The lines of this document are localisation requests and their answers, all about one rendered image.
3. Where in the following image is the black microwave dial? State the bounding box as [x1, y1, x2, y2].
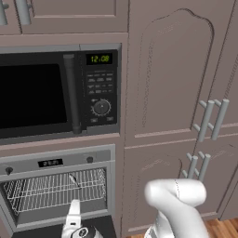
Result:
[93, 99, 111, 116]

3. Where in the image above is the white wire oven rack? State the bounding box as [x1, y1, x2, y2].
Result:
[3, 167, 107, 216]

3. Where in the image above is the dark grey microwave door handle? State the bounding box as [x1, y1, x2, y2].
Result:
[62, 53, 83, 135]

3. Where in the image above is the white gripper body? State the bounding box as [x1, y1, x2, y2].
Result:
[67, 199, 82, 219]

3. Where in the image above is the tall taupe cupboard door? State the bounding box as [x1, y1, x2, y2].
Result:
[127, 0, 238, 139]
[207, 0, 238, 128]

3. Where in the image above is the black microwave door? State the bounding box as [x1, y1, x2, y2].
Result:
[0, 51, 84, 140]

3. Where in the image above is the grey fish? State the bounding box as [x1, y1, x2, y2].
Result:
[69, 173, 82, 189]

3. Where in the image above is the black oven door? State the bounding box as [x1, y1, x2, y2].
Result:
[11, 215, 117, 238]

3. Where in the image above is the grey built-in oven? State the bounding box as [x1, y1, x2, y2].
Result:
[0, 143, 116, 238]

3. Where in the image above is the black microwave oven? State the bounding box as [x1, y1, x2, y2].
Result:
[0, 43, 123, 145]

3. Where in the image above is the grey cupboard handle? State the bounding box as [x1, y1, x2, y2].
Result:
[192, 99, 216, 143]
[193, 151, 212, 183]
[14, 0, 33, 26]
[0, 0, 9, 27]
[181, 152, 199, 180]
[206, 98, 231, 141]

